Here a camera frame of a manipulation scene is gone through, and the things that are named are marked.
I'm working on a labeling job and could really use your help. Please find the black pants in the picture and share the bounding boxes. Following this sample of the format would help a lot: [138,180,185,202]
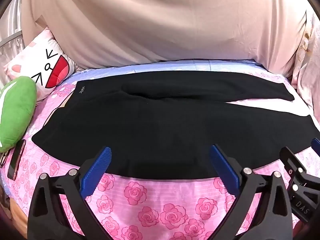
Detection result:
[32,70,314,180]

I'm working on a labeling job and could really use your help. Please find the pale floral quilt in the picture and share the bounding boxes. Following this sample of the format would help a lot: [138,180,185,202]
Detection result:
[291,7,320,115]

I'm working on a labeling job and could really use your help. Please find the green plush toy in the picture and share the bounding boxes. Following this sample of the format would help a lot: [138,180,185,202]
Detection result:
[0,76,37,153]

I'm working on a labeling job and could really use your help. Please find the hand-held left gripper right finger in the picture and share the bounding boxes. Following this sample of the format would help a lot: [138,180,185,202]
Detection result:
[209,144,294,240]

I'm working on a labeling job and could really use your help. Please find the pink floral bed sheet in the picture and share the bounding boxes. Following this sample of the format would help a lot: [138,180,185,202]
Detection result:
[0,59,320,240]

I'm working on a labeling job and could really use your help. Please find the cat face pillow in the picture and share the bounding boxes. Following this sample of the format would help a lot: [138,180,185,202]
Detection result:
[4,27,78,100]

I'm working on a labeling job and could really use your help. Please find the beige draped cloth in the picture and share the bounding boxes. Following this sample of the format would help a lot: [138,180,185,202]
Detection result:
[21,0,308,78]

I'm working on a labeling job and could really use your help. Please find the silver satin curtain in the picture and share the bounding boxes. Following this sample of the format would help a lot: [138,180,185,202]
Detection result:
[0,0,33,85]

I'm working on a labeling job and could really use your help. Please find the dark smartphone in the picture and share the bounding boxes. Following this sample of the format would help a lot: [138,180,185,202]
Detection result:
[7,139,27,180]

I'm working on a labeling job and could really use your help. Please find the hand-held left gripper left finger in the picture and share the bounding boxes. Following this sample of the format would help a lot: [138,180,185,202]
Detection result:
[27,146,113,240]

